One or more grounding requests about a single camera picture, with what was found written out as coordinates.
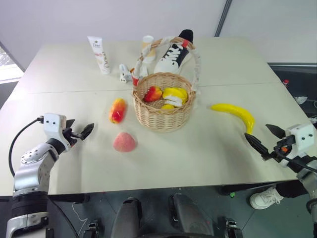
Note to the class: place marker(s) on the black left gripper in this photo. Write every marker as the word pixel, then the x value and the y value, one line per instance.
pixel 69 138

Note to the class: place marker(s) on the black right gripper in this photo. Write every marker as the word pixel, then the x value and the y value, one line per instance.
pixel 284 146

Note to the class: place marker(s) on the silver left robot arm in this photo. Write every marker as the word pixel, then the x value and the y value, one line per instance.
pixel 29 171

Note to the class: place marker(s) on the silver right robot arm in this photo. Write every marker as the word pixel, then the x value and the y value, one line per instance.
pixel 308 173

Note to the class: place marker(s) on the large yellow fruit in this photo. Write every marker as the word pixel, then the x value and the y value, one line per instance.
pixel 173 93

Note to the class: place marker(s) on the yellow banana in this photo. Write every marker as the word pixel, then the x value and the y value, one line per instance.
pixel 244 115

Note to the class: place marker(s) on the red and yellow mango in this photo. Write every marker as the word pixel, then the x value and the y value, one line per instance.
pixel 117 110

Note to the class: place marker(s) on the pink peach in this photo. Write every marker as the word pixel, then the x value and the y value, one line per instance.
pixel 124 142

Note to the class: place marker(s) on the small white object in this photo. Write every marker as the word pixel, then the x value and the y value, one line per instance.
pixel 301 99

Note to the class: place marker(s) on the person's black trouser leg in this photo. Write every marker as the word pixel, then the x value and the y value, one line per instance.
pixel 291 189

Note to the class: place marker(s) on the red capped small bottle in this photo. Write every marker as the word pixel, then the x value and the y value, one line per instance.
pixel 286 82

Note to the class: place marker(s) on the person's white shoe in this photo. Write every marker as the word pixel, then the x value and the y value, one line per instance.
pixel 263 198

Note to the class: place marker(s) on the black side table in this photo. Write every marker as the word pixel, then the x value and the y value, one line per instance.
pixel 297 79

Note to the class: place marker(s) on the white plastic clip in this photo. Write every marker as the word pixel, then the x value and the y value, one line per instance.
pixel 124 73

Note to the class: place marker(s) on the white Dove tube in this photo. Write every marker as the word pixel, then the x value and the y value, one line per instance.
pixel 100 55

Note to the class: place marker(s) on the red and yellow apple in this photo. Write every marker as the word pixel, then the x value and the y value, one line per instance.
pixel 153 94

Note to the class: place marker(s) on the small yellow lemon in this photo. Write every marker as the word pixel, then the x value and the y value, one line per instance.
pixel 168 107

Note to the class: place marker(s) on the black caster wheel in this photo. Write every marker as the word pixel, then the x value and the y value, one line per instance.
pixel 91 229
pixel 232 228

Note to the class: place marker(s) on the dark rounded shape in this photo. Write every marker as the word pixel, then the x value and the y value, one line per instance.
pixel 128 218
pixel 190 215

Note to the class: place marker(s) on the beige bottle with white cap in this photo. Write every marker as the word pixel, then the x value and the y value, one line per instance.
pixel 148 47

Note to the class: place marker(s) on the black and white sneaker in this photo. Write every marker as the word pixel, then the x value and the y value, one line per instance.
pixel 173 59

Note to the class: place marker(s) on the grey metal pole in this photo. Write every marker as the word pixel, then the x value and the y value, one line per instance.
pixel 224 17

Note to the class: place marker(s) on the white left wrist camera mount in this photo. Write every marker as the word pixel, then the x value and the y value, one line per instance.
pixel 52 124

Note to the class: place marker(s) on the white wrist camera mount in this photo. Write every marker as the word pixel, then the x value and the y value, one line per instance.
pixel 52 124
pixel 301 137

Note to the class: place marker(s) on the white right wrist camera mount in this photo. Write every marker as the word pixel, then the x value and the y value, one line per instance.
pixel 301 137

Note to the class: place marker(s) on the window frame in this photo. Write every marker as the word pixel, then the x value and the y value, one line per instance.
pixel 10 67

